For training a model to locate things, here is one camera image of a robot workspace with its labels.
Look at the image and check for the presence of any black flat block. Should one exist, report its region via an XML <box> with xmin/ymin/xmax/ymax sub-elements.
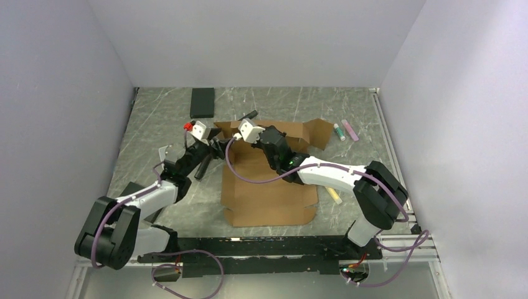
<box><xmin>117</xmin><ymin>182</ymin><xmax>171</xmax><ymax>224</ymax></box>

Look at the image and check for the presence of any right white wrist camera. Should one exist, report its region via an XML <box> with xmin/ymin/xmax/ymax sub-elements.
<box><xmin>233</xmin><ymin>118</ymin><xmax>265</xmax><ymax>144</ymax></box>

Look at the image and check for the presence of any black corrugated hose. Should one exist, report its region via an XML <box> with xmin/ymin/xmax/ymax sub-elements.
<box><xmin>194</xmin><ymin>110</ymin><xmax>259</xmax><ymax>181</ymax></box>

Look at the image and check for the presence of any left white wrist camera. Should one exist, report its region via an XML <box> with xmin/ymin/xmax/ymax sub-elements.
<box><xmin>184</xmin><ymin>120</ymin><xmax>210</xmax><ymax>142</ymax></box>

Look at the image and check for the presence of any pink marker pen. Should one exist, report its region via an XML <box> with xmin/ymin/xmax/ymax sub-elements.
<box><xmin>341</xmin><ymin>119</ymin><xmax>359</xmax><ymax>142</ymax></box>

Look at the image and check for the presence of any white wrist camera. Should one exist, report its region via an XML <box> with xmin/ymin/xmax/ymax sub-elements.
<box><xmin>233</xmin><ymin>118</ymin><xmax>265</xmax><ymax>144</ymax></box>
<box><xmin>184</xmin><ymin>120</ymin><xmax>210</xmax><ymax>142</ymax></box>

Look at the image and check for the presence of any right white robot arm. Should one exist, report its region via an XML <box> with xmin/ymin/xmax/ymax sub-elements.
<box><xmin>243</xmin><ymin>126</ymin><xmax>408</xmax><ymax>259</ymax></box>

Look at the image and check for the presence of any yellow marker pen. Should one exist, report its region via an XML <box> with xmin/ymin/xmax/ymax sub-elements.
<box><xmin>326</xmin><ymin>187</ymin><xmax>342</xmax><ymax>205</ymax></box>

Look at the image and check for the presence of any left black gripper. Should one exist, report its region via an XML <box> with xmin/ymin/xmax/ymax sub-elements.
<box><xmin>182</xmin><ymin>128</ymin><xmax>233</xmax><ymax>176</ymax></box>

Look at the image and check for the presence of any black rectangular box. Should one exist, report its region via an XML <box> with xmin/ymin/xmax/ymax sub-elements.
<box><xmin>189</xmin><ymin>88</ymin><xmax>215</xmax><ymax>118</ymax></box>

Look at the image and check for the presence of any clear plastic case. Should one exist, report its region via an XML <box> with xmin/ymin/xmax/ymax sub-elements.
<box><xmin>158</xmin><ymin>145</ymin><xmax>177</xmax><ymax>162</ymax></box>

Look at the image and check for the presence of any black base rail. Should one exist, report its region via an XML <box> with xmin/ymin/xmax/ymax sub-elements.
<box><xmin>137</xmin><ymin>235</ymin><xmax>382</xmax><ymax>278</ymax></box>

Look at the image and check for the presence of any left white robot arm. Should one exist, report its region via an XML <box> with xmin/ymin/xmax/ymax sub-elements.
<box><xmin>73</xmin><ymin>122</ymin><xmax>226</xmax><ymax>270</ymax></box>

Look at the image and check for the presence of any brown cardboard box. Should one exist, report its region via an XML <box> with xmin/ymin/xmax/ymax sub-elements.
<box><xmin>220</xmin><ymin>118</ymin><xmax>334</xmax><ymax>227</ymax></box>

